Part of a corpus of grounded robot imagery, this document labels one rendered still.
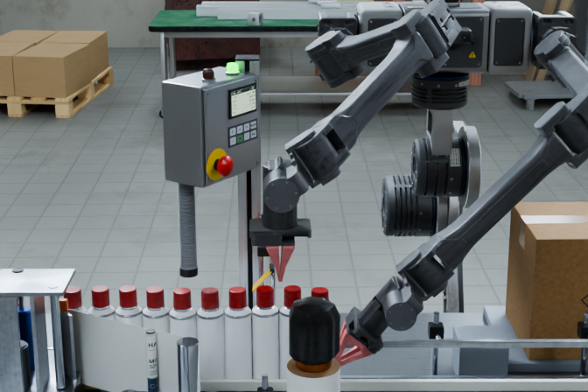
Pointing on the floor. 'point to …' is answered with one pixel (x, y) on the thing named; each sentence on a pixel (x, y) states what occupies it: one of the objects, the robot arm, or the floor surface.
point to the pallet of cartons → (52, 69)
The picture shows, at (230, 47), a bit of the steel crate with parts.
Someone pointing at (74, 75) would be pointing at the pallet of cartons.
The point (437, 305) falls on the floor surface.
